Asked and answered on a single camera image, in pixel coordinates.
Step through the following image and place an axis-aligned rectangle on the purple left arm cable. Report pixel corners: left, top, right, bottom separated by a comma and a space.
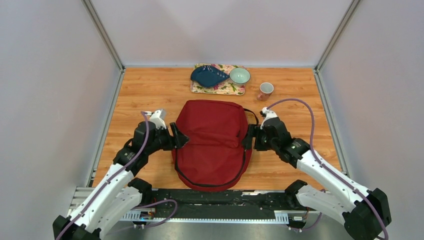
54, 110, 179, 240

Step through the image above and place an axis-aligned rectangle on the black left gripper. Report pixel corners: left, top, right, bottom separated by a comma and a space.
146, 122, 190, 155

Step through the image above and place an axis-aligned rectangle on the pink patterned mug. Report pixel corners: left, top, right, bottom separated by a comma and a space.
256, 82, 275, 101

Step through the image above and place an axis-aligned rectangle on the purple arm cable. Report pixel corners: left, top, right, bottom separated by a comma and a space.
54, 110, 179, 240
266, 97, 390, 240

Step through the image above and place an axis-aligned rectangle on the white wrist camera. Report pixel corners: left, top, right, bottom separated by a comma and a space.
260, 107, 278, 129
144, 108, 167, 129

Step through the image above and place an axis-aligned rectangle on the pale green ceramic bowl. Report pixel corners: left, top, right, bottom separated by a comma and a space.
229, 67, 251, 85

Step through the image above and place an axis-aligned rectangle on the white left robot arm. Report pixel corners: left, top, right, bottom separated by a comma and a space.
52, 121, 190, 240

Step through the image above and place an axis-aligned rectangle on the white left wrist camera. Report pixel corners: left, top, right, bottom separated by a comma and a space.
144, 108, 167, 129

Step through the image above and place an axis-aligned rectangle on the floral rectangular tray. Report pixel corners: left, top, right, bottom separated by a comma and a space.
190, 63, 246, 96

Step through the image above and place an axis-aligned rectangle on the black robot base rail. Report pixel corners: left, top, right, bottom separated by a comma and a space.
134, 188, 313, 229

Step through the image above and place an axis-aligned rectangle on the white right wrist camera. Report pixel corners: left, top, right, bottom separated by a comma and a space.
260, 107, 278, 129

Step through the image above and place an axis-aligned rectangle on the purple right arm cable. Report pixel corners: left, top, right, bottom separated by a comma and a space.
266, 97, 390, 240

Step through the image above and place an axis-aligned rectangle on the red student backpack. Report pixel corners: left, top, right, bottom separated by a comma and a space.
172, 99, 256, 192

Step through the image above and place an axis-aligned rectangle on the dark blue leaf plate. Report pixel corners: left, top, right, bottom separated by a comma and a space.
190, 65, 230, 88

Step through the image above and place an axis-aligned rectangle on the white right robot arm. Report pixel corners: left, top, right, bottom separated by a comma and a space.
242, 117, 392, 240

